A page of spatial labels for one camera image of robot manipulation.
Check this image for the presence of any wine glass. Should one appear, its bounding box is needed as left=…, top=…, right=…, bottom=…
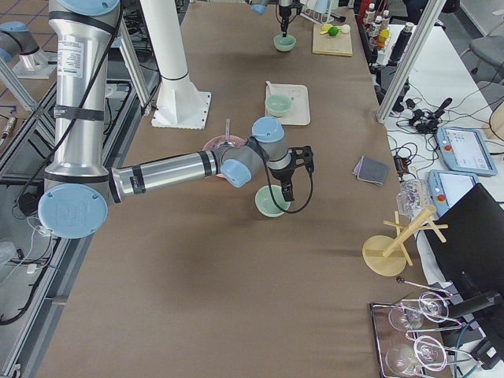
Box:
left=388, top=291, right=448, bottom=331
left=385, top=335, right=447, bottom=377

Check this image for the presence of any wooden cutting board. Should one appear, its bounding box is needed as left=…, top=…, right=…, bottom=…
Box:
left=312, top=24, right=353, bottom=57

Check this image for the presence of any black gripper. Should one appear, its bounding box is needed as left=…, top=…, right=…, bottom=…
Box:
left=278, top=0, right=293, bottom=37
left=267, top=146, right=313, bottom=202

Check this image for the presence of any grey folded cloth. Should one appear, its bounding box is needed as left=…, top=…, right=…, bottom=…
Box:
left=353, top=156, right=390, bottom=186

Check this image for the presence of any aluminium frame post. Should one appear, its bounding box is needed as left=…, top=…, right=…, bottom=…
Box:
left=376, top=0, right=446, bottom=124

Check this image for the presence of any pink bowl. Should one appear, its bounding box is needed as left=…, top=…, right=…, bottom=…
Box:
left=198, top=135, right=246, bottom=178

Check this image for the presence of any black water bottle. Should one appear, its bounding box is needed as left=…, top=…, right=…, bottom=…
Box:
left=388, top=22, right=414, bottom=65

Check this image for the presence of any green lime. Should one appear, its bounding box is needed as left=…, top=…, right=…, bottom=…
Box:
left=327, top=26, right=339, bottom=37

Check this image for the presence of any wooden mug tree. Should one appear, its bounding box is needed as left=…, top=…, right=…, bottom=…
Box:
left=362, top=205, right=449, bottom=277

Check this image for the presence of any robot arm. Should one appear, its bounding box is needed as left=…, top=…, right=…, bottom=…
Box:
left=38, top=1, right=314, bottom=239
left=246, top=0, right=303, bottom=37

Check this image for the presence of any cream rabbit tray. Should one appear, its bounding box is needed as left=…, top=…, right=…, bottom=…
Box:
left=265, top=82, right=310, bottom=126

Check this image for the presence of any teach pendant tablet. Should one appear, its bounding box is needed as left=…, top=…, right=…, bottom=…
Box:
left=428, top=169, right=479, bottom=217
left=435, top=126, right=498, bottom=176

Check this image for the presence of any green bowl on tray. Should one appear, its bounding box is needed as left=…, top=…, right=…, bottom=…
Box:
left=265, top=94, right=292, bottom=117

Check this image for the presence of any green bowl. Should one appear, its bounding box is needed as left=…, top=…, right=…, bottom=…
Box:
left=273, top=34, right=297, bottom=52
left=265, top=94, right=292, bottom=117
left=254, top=184, right=291, bottom=217

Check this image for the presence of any metal ice scoop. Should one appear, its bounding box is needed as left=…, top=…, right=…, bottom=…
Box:
left=218, top=118, right=235, bottom=146

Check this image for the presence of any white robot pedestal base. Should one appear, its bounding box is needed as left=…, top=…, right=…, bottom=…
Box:
left=141, top=0, right=211, bottom=130

